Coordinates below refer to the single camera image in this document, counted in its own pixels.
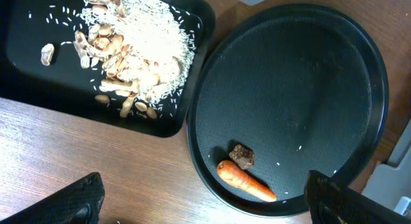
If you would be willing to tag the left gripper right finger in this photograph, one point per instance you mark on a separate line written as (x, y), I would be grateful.
(330, 202)

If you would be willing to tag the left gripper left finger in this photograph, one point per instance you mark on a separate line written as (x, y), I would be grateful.
(79, 202)

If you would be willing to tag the brown food lump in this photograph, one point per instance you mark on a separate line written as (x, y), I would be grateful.
(244, 157)

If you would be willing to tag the orange carrot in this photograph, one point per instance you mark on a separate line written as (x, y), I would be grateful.
(233, 175)

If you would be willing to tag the grey dishwasher rack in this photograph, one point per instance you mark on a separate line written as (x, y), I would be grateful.
(389, 184)

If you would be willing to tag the round black tray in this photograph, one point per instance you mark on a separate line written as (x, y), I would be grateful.
(301, 85)

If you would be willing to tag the black rectangular tray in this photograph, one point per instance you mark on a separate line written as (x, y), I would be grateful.
(28, 25)

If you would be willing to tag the single peanut shell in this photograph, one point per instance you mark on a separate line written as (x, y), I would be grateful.
(47, 54)

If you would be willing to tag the rice and peanut shell pile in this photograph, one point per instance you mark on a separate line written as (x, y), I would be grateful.
(143, 48)

